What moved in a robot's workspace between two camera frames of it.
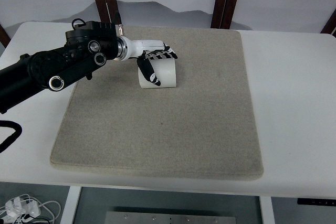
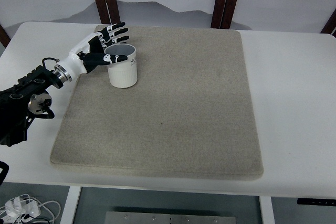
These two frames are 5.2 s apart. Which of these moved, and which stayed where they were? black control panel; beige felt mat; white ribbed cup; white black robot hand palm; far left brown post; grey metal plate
Moved: white black robot hand palm; white ribbed cup
Stayed: far left brown post; beige felt mat; grey metal plate; black control panel
